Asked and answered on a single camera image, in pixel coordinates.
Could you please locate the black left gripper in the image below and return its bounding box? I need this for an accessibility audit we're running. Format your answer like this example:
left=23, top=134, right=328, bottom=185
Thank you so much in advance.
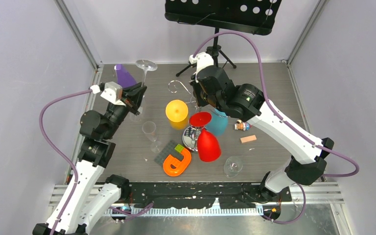
left=103, top=84, right=146, bottom=139

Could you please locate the yellow plastic wine glass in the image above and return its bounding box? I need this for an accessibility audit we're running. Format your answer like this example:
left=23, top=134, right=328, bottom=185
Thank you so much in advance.
left=165, top=99, right=189, bottom=130

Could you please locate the clear wine glass with label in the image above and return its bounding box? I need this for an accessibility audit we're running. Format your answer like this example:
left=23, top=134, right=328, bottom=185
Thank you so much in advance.
left=142, top=121, right=162, bottom=153

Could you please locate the blue plastic wine glass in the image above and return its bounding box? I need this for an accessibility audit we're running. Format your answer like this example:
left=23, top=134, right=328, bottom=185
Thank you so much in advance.
left=205, top=108, right=228, bottom=136

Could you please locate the chrome wine glass rack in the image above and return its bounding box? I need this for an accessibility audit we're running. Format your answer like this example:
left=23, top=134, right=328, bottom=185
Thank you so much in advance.
left=167, top=80, right=203, bottom=153

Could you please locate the red plastic wine glass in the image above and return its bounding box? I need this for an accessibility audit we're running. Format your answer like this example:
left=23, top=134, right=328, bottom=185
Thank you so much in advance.
left=189, top=112, right=222, bottom=162

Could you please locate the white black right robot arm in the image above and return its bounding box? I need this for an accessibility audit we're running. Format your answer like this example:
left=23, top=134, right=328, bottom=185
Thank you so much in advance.
left=190, top=65, right=334, bottom=201

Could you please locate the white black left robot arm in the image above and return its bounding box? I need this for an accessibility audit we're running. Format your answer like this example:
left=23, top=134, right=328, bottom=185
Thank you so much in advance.
left=32, top=82, right=147, bottom=235

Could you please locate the purple plastic stand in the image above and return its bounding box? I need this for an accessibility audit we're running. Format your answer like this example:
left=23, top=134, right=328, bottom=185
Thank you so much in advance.
left=114, top=64, right=137, bottom=90

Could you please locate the ice cream cone toy figure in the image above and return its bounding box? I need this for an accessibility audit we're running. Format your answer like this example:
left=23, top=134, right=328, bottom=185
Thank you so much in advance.
left=234, top=120, right=251, bottom=131

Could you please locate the lime green building brick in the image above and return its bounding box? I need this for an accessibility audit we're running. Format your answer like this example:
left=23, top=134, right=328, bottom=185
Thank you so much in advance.
left=174, top=144, right=185, bottom=153

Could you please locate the grey studded building plate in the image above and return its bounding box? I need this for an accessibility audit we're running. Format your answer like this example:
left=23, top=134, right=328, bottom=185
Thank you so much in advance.
left=154, top=141, right=184, bottom=166

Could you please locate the pink eraser block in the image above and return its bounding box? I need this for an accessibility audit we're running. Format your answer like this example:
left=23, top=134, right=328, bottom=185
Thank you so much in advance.
left=240, top=135, right=257, bottom=143

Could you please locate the black music stand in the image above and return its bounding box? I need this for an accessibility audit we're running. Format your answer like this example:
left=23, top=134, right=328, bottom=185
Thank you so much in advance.
left=164, top=0, right=282, bottom=77

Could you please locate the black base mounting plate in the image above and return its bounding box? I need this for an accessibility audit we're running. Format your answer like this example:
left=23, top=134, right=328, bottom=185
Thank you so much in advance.
left=120, top=182, right=292, bottom=209

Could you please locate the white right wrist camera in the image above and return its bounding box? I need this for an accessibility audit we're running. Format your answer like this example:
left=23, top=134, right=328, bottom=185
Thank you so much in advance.
left=189, top=52, right=214, bottom=75

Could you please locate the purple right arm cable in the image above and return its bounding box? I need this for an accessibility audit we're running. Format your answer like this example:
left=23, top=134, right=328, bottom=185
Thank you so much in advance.
left=192, top=30, right=360, bottom=225

